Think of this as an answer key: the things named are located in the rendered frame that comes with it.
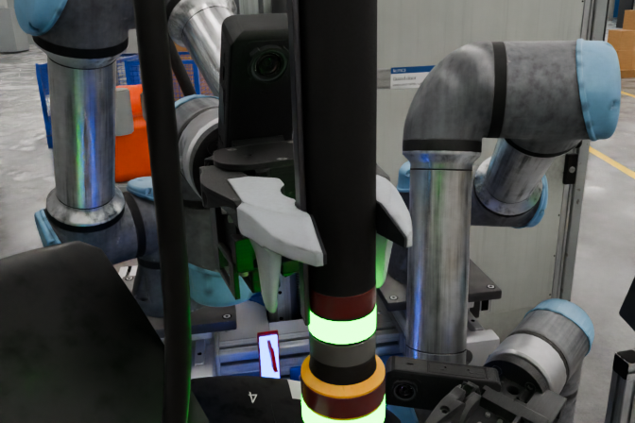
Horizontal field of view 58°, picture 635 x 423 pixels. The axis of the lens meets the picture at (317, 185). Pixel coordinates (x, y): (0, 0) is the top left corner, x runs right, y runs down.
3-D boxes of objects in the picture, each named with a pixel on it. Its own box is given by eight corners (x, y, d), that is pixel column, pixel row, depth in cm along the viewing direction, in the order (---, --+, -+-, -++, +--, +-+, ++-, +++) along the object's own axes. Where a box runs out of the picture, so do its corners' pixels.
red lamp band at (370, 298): (346, 328, 26) (346, 304, 25) (293, 304, 28) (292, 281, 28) (389, 299, 28) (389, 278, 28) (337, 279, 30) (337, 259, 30)
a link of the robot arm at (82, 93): (145, 271, 99) (163, -49, 68) (54, 298, 91) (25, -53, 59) (119, 228, 106) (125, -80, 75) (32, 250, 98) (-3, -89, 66)
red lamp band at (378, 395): (349, 432, 27) (349, 411, 26) (283, 393, 29) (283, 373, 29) (402, 386, 30) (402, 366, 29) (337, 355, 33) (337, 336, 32)
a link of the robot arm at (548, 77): (456, 176, 117) (493, 19, 66) (534, 177, 114) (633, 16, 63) (456, 232, 113) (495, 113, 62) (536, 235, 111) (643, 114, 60)
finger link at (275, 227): (330, 357, 25) (287, 268, 33) (325, 230, 23) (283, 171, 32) (258, 369, 24) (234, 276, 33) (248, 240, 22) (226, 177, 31)
